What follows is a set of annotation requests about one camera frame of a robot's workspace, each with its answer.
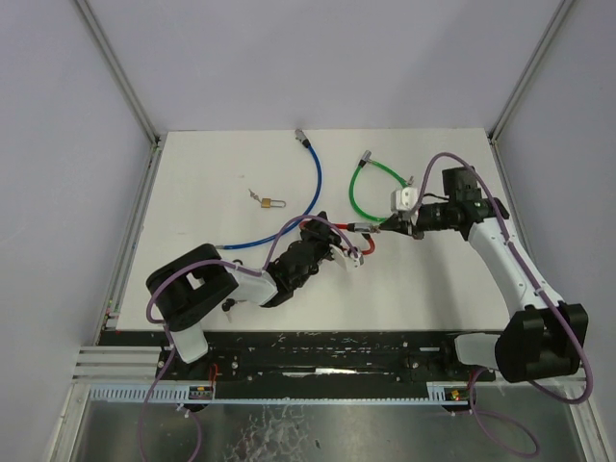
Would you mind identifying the red cable lock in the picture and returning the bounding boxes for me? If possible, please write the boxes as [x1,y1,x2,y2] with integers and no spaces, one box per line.
[298,219,381,256]

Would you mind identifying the brass padlock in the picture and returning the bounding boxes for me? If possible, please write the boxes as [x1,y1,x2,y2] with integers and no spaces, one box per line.
[261,197,287,209]

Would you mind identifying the green cable lock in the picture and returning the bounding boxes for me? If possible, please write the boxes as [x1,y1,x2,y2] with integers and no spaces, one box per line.
[347,150,415,223]

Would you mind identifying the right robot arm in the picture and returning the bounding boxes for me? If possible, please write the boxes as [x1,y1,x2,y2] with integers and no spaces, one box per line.
[379,167,588,383]

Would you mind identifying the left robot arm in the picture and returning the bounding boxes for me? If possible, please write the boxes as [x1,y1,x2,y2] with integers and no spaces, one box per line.
[145,212,343,364]

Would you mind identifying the black padlock keys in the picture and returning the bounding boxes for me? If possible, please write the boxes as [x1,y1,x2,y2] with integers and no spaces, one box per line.
[220,298,238,323]

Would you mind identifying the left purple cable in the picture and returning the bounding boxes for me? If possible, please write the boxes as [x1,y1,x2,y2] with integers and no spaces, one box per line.
[138,215,360,462]

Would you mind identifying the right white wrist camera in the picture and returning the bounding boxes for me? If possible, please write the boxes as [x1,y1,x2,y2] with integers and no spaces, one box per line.
[391,186,420,218]

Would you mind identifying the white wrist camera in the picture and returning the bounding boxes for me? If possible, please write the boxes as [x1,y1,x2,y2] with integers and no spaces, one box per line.
[329,244,364,271]
[391,186,420,218]

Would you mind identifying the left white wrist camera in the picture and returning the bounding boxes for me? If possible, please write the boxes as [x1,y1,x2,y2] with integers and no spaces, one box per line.
[329,244,364,271]

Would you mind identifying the blue cable lock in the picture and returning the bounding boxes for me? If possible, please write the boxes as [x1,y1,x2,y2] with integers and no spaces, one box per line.
[215,130,323,251]

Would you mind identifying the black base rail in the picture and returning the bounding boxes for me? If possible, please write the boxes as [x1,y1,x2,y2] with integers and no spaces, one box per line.
[153,328,497,400]

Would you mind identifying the white slotted cable duct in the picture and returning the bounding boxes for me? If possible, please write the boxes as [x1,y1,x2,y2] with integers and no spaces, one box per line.
[90,376,468,405]

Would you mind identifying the right aluminium frame post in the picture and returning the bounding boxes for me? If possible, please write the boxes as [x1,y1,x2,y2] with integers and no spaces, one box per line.
[487,0,578,145]

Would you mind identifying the aluminium frame post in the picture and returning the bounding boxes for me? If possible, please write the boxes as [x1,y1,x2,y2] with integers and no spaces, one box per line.
[487,0,578,145]
[74,0,162,145]

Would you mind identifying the left aluminium frame post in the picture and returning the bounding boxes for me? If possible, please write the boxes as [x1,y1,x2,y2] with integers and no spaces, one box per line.
[74,0,162,145]

